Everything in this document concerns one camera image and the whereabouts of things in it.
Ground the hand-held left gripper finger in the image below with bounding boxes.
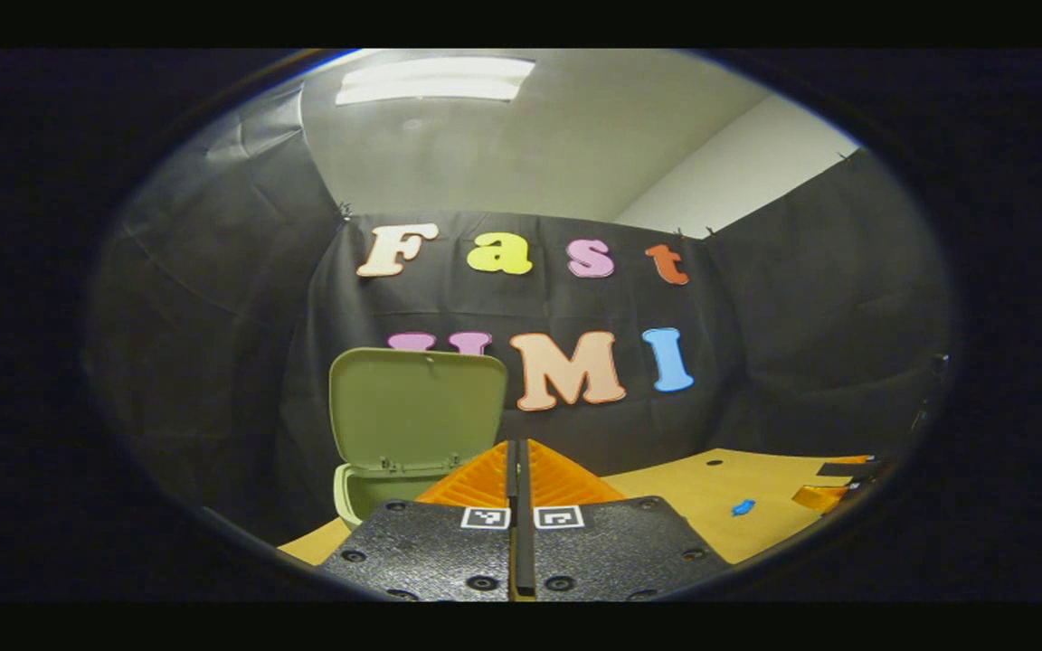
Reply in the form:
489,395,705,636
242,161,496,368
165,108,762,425
519,440,733,602
316,440,519,602

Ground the ceiling light panel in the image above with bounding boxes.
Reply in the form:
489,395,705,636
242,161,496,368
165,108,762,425
336,56,536,107

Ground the wooden desktop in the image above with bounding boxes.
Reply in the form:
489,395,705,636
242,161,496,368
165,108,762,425
277,448,876,567

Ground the black backdrop cloth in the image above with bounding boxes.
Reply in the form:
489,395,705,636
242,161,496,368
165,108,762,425
82,86,956,543

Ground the green desktop garbage bin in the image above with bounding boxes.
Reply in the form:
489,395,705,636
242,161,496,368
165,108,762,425
329,347,509,531

